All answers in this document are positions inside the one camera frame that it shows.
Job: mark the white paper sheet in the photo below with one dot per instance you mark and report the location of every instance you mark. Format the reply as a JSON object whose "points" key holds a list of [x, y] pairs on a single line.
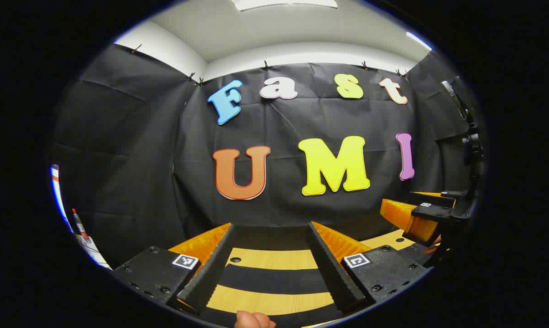
{"points": [[94, 255]]}

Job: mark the red capped bottle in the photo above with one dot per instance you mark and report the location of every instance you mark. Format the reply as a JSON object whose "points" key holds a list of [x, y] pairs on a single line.
{"points": [[79, 225]]}

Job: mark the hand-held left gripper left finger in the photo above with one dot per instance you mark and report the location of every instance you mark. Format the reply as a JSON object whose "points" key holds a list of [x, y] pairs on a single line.
{"points": [[210, 273]]}

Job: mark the black backdrop cloth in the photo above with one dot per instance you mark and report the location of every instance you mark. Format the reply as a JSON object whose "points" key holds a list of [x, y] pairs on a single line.
{"points": [[165, 159]]}

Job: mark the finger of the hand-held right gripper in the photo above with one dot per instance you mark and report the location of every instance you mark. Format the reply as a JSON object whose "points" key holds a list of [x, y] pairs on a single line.
{"points": [[438, 199], [440, 214]]}

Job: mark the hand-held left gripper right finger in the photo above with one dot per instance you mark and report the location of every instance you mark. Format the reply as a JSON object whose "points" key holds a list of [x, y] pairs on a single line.
{"points": [[333, 273]]}

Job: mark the dark grey jeans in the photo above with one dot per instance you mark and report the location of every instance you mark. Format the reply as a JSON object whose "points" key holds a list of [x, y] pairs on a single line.
{"points": [[274, 280]]}

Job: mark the ceiling light panel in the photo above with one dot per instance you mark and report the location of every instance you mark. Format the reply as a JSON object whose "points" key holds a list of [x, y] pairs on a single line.
{"points": [[283, 3]]}

